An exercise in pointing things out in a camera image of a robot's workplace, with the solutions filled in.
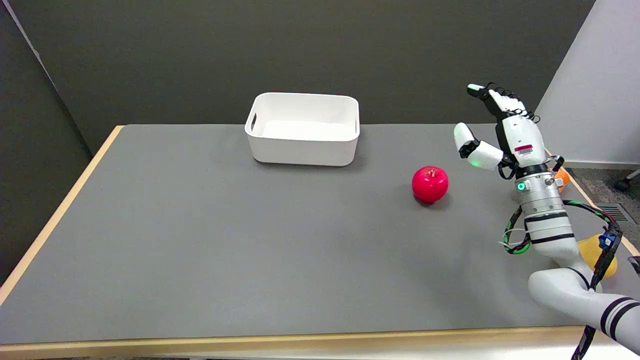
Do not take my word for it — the white plastic storage bin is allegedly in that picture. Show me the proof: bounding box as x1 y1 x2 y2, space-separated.
244 92 361 167

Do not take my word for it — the black chair caster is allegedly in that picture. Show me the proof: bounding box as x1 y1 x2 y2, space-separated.
614 170 640 193

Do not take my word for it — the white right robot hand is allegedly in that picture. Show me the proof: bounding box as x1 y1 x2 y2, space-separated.
453 83 565 181

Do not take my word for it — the red apple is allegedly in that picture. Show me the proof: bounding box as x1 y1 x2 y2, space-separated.
411 166 449 204

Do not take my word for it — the floor vent grille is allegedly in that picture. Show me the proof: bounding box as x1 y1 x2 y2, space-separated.
596 204 635 224

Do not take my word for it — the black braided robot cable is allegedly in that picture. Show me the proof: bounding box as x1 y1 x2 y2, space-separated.
502 200 624 360

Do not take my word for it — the yellow pear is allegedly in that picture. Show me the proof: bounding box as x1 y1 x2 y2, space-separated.
577 234 618 279

